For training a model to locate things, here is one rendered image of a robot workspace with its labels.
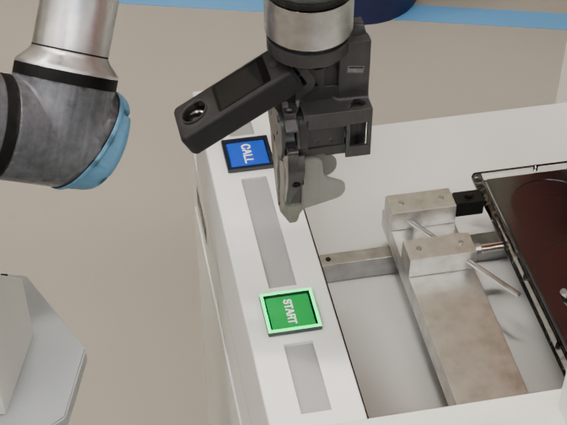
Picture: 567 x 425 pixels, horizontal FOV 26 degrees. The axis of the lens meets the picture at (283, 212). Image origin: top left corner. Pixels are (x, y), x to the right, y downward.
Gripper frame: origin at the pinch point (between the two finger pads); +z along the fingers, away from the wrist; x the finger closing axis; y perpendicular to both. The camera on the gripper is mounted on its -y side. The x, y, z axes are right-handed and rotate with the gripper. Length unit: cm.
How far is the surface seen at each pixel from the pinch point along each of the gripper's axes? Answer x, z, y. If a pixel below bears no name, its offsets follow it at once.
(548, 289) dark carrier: 3.7, 20.6, 30.8
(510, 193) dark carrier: 20.1, 20.6, 31.9
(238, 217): 15.7, 14.5, -2.2
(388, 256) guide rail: 17.2, 25.6, 16.2
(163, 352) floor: 82, 110, -9
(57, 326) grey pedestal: 16.1, 28.5, -24.0
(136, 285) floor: 102, 110, -13
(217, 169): 24.3, 14.5, -3.3
